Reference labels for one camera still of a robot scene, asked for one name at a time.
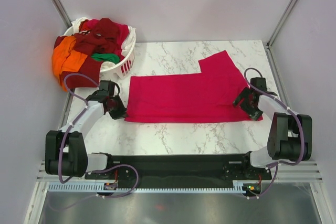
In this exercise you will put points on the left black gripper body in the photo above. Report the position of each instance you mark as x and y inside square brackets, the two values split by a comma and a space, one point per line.
[116, 106]

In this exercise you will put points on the green t shirt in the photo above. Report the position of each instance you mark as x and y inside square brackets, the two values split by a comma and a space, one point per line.
[113, 58]

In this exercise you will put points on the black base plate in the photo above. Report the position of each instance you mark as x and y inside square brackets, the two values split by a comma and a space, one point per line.
[180, 170]

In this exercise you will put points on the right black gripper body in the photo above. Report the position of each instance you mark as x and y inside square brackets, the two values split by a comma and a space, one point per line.
[245, 103]

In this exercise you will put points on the slotted cable duct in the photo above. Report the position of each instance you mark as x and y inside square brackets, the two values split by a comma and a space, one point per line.
[108, 188]

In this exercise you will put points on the magenta t shirt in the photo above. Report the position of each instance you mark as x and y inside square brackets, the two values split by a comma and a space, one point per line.
[204, 97]

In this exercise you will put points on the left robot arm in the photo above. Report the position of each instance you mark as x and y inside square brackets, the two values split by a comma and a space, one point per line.
[65, 150]

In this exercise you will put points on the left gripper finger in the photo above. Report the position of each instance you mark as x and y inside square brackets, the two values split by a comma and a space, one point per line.
[119, 114]
[120, 104]

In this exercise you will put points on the orange t shirt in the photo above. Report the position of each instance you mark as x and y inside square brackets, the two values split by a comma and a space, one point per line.
[65, 58]

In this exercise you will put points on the right aluminium frame post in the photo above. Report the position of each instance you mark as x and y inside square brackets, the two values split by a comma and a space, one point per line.
[286, 14]

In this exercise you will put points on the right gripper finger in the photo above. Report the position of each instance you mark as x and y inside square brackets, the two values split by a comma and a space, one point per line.
[254, 113]
[243, 98]

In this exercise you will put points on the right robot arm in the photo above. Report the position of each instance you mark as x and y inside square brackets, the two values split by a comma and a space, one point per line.
[290, 137]

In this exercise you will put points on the white laundry basket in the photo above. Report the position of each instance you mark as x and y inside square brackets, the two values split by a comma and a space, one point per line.
[120, 64]

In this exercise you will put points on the dark red t shirt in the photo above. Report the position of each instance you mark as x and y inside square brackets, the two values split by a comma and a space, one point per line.
[87, 76]

